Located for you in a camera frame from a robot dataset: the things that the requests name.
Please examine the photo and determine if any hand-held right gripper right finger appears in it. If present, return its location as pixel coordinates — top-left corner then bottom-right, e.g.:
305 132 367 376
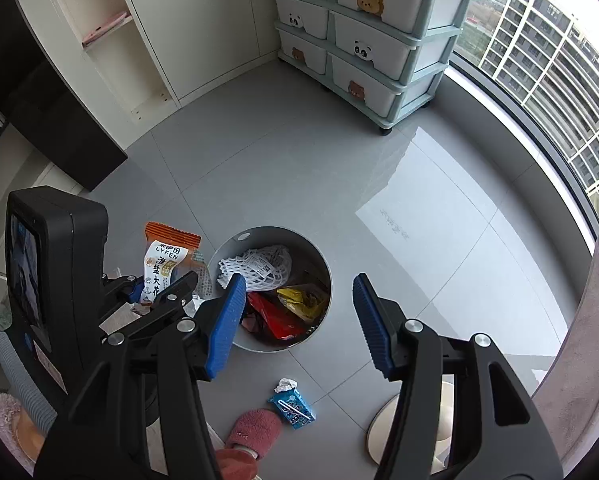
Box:
352 272 565 480

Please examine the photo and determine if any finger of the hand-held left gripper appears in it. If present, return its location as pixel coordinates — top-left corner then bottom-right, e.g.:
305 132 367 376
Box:
100 270 200 346
100 274 145 311

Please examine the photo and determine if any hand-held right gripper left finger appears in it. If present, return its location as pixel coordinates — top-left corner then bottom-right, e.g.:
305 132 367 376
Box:
34 273 248 480

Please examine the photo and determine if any orange white snack packet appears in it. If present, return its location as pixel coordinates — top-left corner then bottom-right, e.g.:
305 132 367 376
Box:
140 221 211 311

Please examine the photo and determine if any grey round waste bin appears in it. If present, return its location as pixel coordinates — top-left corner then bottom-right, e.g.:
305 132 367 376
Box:
207 226 333 353

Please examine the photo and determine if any red snack packet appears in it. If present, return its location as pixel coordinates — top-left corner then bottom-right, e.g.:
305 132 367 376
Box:
247 292 305 339

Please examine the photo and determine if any white foam fruit net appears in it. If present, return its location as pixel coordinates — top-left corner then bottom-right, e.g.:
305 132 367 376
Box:
217 244 293 291

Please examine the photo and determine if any yellow snack packet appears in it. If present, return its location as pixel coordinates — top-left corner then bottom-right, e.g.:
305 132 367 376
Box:
277 284 325 321

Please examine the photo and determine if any cream chair base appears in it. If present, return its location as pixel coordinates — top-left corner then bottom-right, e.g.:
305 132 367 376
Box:
364 380 455 473

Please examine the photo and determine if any blue patterned packet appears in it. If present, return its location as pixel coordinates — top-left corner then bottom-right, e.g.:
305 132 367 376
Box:
268 390 316 431

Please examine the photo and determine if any pink fluffy slipper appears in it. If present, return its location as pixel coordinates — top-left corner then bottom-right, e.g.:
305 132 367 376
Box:
224 408 283 459

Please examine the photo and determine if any person's leg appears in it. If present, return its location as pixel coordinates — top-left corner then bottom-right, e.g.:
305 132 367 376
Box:
214 447 259 480

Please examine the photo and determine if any pink fluffy cloth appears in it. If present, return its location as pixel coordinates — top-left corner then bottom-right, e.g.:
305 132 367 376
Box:
0 392 45 471

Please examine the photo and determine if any white open shelf unit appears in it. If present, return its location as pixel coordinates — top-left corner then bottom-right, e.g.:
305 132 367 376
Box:
10 0 183 123

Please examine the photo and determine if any pink upholstered chair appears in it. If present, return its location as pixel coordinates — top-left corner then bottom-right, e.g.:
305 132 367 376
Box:
529 220 599 480

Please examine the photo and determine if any pink book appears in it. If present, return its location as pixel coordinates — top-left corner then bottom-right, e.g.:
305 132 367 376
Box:
82 11 133 48

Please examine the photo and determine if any green drawer cabinet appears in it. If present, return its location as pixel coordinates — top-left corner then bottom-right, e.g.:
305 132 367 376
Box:
270 0 483 136

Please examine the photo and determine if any white drawer bear sticker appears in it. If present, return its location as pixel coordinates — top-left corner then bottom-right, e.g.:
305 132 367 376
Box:
329 52 405 113
280 27 327 73

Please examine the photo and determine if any white drawer panda sticker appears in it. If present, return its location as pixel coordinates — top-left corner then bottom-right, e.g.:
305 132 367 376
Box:
332 10 420 61
274 0 330 38

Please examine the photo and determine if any apartment building outside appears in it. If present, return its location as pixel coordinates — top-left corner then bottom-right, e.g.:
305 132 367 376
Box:
479 0 599 196

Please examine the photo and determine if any black window frame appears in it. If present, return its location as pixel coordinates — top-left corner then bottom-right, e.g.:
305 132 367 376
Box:
449 52 599 241

